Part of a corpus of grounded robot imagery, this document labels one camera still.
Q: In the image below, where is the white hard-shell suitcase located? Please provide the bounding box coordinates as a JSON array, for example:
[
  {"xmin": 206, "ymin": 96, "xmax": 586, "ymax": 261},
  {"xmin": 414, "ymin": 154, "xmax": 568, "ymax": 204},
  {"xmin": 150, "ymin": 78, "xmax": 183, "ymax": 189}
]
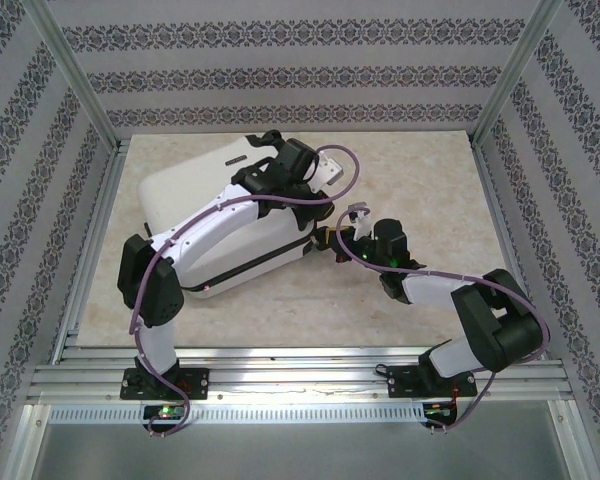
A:
[{"xmin": 137, "ymin": 130, "xmax": 331, "ymax": 301}]

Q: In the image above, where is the grey metal sheet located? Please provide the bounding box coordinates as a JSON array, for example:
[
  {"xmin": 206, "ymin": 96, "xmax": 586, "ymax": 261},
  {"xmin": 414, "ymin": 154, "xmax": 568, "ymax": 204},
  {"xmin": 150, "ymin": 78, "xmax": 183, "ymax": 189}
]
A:
[{"xmin": 29, "ymin": 424, "xmax": 571, "ymax": 480}]

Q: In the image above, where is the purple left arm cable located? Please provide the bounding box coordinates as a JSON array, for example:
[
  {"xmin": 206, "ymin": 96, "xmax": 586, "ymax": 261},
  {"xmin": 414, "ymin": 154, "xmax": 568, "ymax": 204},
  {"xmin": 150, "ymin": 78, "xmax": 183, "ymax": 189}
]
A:
[{"xmin": 128, "ymin": 143, "xmax": 362, "ymax": 439}]

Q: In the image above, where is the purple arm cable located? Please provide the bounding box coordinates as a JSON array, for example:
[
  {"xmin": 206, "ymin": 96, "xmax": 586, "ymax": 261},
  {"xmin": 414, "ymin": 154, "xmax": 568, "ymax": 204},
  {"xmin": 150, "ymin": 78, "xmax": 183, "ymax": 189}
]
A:
[
  {"xmin": 335, "ymin": 202, "xmax": 551, "ymax": 434},
  {"xmin": 128, "ymin": 143, "xmax": 362, "ymax": 439}
]

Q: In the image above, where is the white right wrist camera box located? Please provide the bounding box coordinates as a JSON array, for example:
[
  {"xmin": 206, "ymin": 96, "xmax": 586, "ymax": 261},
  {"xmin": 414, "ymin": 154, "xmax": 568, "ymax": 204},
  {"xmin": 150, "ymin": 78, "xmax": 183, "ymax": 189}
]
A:
[{"xmin": 348, "ymin": 202, "xmax": 377, "ymax": 240}]

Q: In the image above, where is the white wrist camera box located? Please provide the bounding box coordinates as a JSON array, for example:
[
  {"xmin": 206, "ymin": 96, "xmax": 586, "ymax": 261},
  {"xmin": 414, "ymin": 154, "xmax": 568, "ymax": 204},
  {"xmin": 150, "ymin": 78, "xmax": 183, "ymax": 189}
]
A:
[
  {"xmin": 348, "ymin": 202, "xmax": 377, "ymax": 240},
  {"xmin": 310, "ymin": 151, "xmax": 345, "ymax": 190}
]

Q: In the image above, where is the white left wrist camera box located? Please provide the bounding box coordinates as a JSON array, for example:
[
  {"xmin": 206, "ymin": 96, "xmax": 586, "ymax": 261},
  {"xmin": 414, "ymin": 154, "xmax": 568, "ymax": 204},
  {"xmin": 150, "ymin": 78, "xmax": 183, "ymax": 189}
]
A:
[{"xmin": 310, "ymin": 151, "xmax": 345, "ymax": 190}]

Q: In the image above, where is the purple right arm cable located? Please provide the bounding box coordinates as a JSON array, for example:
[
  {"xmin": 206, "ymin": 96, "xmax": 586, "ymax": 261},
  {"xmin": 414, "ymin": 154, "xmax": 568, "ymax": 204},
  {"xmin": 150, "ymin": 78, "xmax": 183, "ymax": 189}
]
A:
[{"xmin": 335, "ymin": 202, "xmax": 551, "ymax": 434}]

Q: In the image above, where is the aluminium side rail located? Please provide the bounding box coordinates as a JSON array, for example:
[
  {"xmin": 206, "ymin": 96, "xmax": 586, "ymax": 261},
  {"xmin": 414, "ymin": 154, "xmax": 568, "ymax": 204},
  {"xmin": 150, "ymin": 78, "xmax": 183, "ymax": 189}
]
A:
[
  {"xmin": 472, "ymin": 134, "xmax": 549, "ymax": 359},
  {"xmin": 54, "ymin": 142, "xmax": 126, "ymax": 351}
]

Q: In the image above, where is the aluminium mounting rail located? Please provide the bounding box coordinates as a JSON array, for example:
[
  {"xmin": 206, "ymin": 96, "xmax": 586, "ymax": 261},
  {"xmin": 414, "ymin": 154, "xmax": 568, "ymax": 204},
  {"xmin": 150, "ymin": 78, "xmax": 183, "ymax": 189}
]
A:
[{"xmin": 27, "ymin": 344, "xmax": 576, "ymax": 407}]

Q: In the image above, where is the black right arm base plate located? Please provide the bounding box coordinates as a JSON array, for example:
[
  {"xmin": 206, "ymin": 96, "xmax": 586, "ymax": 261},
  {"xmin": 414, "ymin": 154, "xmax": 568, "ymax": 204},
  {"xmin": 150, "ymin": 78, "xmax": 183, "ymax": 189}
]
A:
[{"xmin": 387, "ymin": 364, "xmax": 478, "ymax": 400}]

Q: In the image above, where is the slotted metal cable duct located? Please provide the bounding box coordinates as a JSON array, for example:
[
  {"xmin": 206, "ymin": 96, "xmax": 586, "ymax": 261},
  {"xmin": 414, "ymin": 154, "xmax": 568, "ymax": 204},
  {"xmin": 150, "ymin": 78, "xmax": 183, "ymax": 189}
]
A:
[{"xmin": 47, "ymin": 403, "xmax": 426, "ymax": 426}]

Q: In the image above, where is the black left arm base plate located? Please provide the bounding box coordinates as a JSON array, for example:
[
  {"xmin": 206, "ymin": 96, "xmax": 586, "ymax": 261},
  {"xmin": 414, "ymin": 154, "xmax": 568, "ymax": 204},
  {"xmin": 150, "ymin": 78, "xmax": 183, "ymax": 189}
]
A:
[{"xmin": 119, "ymin": 367, "xmax": 210, "ymax": 401}]

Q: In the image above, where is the aluminium corner post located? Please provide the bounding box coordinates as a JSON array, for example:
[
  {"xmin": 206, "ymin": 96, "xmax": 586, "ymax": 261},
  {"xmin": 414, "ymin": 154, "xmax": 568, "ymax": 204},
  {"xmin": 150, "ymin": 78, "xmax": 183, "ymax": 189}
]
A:
[
  {"xmin": 469, "ymin": 0, "xmax": 567, "ymax": 146},
  {"xmin": 22, "ymin": 0, "xmax": 126, "ymax": 151}
]

